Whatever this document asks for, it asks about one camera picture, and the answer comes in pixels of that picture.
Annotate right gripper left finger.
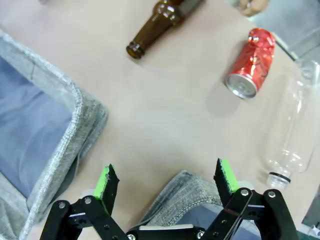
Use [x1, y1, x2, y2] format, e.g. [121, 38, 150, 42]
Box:
[38, 163, 128, 240]

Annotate red crushed can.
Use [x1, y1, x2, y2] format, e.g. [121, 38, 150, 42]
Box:
[224, 27, 277, 100]

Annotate brown glass bottle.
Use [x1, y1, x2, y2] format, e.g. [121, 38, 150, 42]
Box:
[125, 0, 206, 60]

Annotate person's left hand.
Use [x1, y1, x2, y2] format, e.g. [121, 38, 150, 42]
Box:
[236, 0, 272, 18]

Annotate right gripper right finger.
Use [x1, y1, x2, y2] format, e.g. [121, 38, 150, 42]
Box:
[203, 157, 300, 240]

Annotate grey basket labelled can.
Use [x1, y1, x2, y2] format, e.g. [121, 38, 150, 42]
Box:
[138, 169, 261, 240]

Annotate grey basket labelled plastic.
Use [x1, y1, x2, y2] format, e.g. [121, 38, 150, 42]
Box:
[0, 28, 109, 240]

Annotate clear capless plastic bottle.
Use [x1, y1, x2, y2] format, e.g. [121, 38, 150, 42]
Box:
[261, 59, 320, 191]

